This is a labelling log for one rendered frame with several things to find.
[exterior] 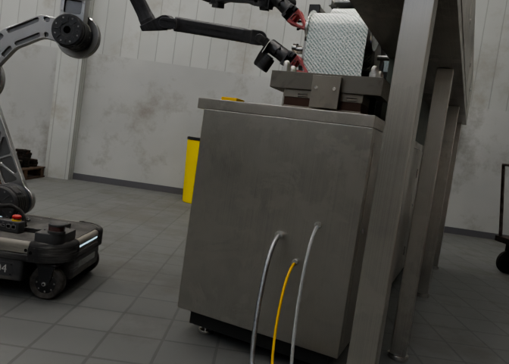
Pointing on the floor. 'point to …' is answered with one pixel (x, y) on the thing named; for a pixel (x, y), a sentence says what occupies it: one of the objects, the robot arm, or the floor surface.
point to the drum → (190, 168)
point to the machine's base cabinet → (276, 203)
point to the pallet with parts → (29, 165)
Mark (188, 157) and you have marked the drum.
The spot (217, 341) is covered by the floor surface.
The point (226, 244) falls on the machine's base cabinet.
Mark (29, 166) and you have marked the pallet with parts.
